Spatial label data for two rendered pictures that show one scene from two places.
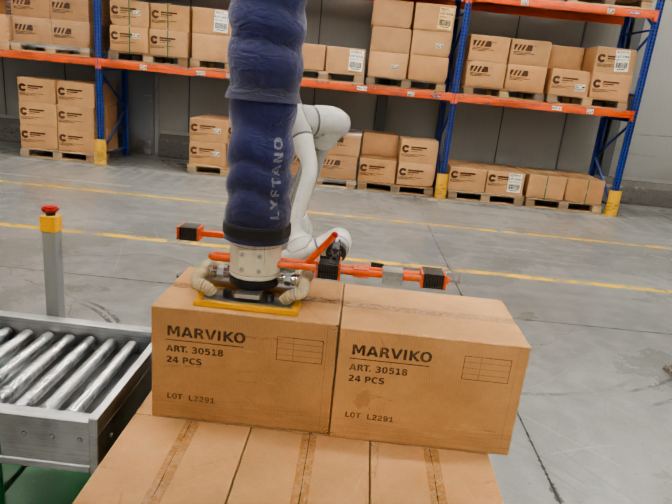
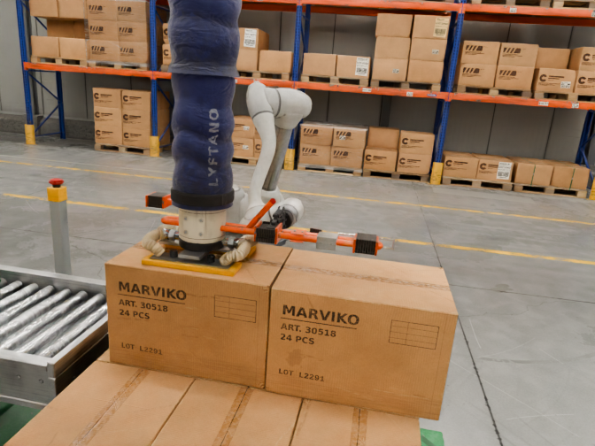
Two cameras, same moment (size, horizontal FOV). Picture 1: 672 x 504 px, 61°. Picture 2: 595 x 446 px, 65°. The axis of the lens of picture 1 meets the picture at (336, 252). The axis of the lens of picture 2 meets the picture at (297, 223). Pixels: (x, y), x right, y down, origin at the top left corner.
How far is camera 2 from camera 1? 0.40 m
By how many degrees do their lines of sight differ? 8
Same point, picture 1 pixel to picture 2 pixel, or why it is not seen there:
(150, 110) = not seen: hidden behind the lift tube
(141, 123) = not seen: hidden behind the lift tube
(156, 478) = (92, 421)
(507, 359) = (434, 325)
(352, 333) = (282, 294)
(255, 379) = (197, 334)
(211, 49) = (242, 61)
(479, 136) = (473, 130)
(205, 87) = (239, 93)
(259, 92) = (192, 65)
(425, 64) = (422, 67)
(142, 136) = not seen: hidden behind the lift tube
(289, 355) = (226, 312)
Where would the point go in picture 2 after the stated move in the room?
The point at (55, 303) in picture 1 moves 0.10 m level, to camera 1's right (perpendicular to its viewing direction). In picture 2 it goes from (61, 262) to (79, 265)
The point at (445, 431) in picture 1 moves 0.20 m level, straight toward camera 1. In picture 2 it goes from (374, 393) to (358, 430)
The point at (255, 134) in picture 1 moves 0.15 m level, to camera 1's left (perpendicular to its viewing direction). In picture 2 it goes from (191, 105) to (147, 102)
